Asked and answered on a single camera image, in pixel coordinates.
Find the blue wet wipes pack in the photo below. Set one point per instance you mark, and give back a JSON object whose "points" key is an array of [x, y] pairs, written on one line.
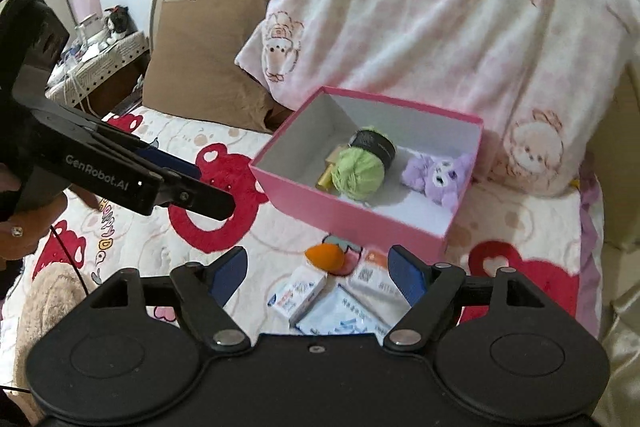
{"points": [[345, 317]]}

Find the orange makeup sponge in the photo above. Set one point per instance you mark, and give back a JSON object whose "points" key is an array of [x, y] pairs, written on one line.
{"points": [[326, 257]]}

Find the golden satin cloth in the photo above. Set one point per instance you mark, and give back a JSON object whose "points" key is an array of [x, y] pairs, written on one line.
{"points": [[622, 307]]}

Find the black and white plush cat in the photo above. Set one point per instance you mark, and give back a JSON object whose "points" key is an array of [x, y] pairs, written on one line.
{"points": [[117, 24]]}

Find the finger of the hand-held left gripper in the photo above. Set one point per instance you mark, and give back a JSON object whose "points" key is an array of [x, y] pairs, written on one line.
{"points": [[170, 162], [200, 199]]}

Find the printed bear blanket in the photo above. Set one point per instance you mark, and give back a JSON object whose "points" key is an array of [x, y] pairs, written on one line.
{"points": [[280, 232]]}

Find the small white carton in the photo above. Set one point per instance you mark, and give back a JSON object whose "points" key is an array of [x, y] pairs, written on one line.
{"points": [[300, 294]]}

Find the clear plastic case orange label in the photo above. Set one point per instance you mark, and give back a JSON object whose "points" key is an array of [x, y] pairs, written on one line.
{"points": [[372, 277]]}

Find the nightstand with lace cover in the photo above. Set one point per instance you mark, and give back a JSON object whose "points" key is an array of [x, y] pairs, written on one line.
{"points": [[100, 67]]}

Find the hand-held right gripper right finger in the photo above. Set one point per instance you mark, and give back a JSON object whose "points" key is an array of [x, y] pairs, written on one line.
{"points": [[405, 277]]}

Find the pink cardboard box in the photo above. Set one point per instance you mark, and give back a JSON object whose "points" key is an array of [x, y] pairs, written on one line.
{"points": [[380, 217]]}

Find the pink printed pillow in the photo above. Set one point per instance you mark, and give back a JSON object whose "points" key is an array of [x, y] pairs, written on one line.
{"points": [[425, 17]]}

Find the person's left hand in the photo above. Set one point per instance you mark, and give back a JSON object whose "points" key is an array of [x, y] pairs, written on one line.
{"points": [[35, 227]]}

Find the beige bottle with gold cap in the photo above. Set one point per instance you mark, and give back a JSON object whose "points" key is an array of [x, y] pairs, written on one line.
{"points": [[327, 174]]}

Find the green yarn ball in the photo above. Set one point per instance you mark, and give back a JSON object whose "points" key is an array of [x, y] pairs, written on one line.
{"points": [[360, 172]]}

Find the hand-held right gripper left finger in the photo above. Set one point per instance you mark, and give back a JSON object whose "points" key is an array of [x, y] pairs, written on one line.
{"points": [[227, 277]]}

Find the beige fluffy blanket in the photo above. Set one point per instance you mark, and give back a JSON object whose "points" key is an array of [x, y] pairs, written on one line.
{"points": [[45, 307]]}

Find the purple plush toy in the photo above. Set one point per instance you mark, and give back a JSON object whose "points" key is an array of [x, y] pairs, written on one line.
{"points": [[440, 177]]}

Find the brown pillow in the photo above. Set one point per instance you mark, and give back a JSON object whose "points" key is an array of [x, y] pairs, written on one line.
{"points": [[200, 57]]}

